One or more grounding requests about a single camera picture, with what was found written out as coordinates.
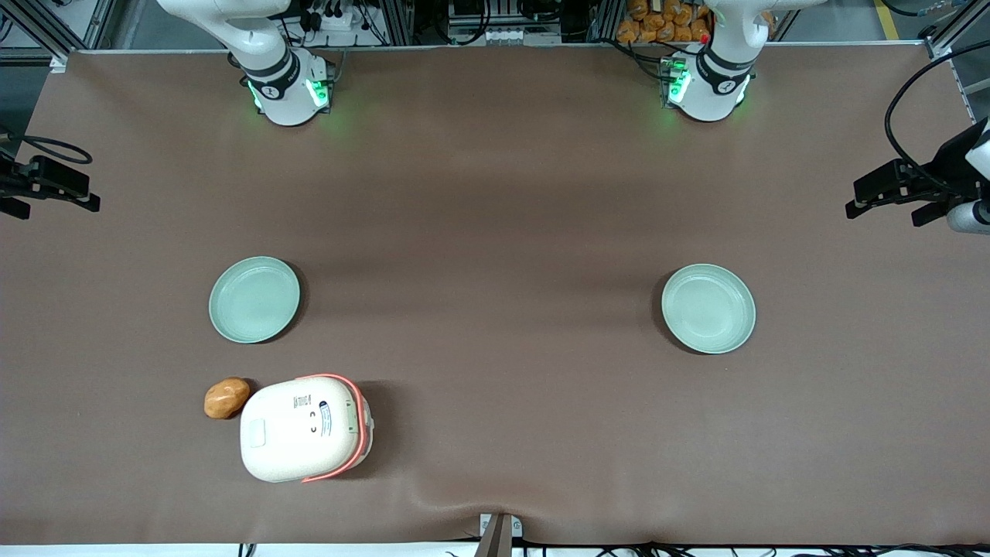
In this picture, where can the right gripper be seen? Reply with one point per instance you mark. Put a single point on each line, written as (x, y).
(9, 182)

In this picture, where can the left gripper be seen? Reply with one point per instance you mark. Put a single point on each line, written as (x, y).
(948, 164)

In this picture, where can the white rice cooker orange trim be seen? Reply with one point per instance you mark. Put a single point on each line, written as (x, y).
(298, 429)

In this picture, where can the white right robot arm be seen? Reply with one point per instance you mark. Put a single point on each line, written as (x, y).
(232, 31)

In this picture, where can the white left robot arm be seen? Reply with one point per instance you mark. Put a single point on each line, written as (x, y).
(715, 85)

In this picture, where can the pale green round plate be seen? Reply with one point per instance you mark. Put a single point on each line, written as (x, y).
(708, 309)
(254, 300)

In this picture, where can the brown potato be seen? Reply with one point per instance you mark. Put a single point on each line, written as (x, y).
(226, 398)

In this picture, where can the bag of orange bread rolls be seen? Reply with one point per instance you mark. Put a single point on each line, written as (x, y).
(657, 23)

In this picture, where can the white power strip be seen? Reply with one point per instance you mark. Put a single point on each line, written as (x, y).
(336, 19)

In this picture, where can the brown table mat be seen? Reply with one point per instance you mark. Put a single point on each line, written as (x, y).
(495, 232)

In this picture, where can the aluminium frame post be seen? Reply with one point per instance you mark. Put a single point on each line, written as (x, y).
(940, 42)
(39, 23)

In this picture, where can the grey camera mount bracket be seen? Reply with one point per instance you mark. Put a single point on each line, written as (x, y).
(499, 535)

